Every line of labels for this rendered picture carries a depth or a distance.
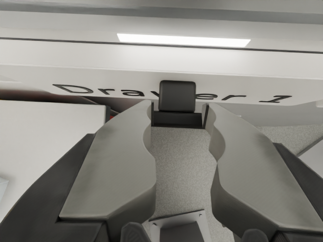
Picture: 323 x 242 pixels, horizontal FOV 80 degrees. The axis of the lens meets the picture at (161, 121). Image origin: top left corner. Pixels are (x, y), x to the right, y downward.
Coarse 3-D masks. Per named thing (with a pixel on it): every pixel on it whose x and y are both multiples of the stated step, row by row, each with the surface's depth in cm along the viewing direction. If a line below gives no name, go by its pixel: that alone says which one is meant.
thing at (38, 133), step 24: (0, 120) 30; (24, 120) 30; (48, 120) 30; (72, 120) 30; (96, 120) 30; (0, 144) 30; (24, 144) 29; (48, 144) 29; (72, 144) 29; (0, 168) 29; (24, 168) 29; (48, 168) 29; (24, 192) 29; (0, 216) 29
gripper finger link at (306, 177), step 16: (288, 160) 7; (304, 176) 7; (320, 176) 7; (304, 192) 6; (320, 192) 6; (320, 208) 6; (272, 240) 6; (288, 240) 5; (304, 240) 5; (320, 240) 5
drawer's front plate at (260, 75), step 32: (0, 64) 13; (32, 64) 13; (64, 64) 13; (96, 64) 13; (128, 64) 13; (160, 64) 13; (192, 64) 13; (224, 64) 13; (256, 64) 13; (288, 64) 13; (320, 64) 13; (96, 96) 24; (128, 96) 23; (224, 96) 20; (256, 96) 19; (320, 96) 18
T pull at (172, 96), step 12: (168, 84) 15; (180, 84) 15; (192, 84) 14; (168, 96) 14; (180, 96) 14; (192, 96) 14; (168, 108) 14; (180, 108) 14; (192, 108) 14; (156, 120) 14; (168, 120) 14; (180, 120) 14; (192, 120) 14
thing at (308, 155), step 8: (312, 144) 103; (320, 144) 101; (304, 152) 101; (312, 152) 101; (320, 152) 100; (304, 160) 100; (312, 160) 100; (320, 160) 100; (312, 168) 100; (320, 168) 99
